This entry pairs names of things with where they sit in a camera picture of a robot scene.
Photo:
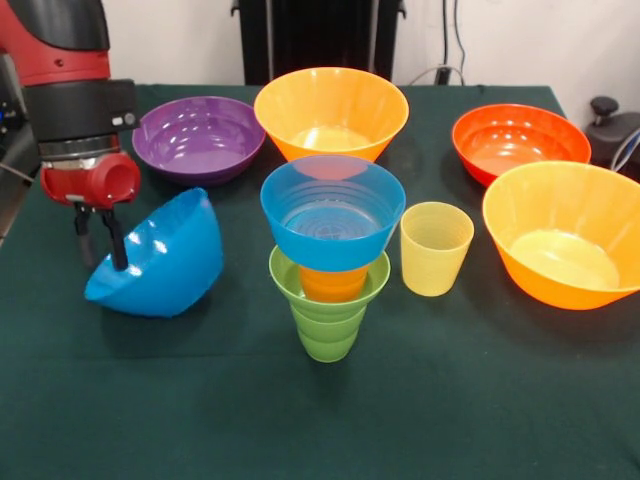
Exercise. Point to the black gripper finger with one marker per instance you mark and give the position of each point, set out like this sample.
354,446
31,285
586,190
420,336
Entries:
85,240
117,240

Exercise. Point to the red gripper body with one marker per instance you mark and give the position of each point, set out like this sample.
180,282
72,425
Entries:
90,182

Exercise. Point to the round blue plastic bowl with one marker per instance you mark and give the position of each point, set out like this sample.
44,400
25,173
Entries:
170,270

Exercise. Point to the green plastic bowl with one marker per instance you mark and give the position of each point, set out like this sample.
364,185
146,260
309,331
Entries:
285,285

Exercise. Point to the shallow translucent blue bowl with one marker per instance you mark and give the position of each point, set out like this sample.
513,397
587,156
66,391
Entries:
330,250

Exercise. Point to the orange plastic cup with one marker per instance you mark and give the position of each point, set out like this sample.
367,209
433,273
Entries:
332,285

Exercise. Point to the green plastic cup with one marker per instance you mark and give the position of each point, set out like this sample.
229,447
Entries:
327,342

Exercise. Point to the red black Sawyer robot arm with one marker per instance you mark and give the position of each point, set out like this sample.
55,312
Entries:
65,75

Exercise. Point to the black office chair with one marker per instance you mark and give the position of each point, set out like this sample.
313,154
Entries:
17,165

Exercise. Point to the black computer case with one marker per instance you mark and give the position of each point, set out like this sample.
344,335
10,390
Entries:
10,100

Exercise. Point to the purple plastic bowl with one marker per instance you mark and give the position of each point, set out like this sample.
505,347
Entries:
200,145

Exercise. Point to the large orange plastic bowl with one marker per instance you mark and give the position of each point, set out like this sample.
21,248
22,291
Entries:
560,250
330,110

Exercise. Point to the yellow plastic cup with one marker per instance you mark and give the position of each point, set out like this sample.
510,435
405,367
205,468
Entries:
435,270

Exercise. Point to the dark green tablecloth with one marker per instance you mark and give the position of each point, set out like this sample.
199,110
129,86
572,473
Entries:
400,400

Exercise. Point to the red plastic bowl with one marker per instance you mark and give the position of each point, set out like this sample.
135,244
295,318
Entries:
520,140

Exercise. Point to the black chair with knob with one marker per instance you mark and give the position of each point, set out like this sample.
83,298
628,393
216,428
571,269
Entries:
615,130

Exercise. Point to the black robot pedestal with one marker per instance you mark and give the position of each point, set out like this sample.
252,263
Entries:
320,40

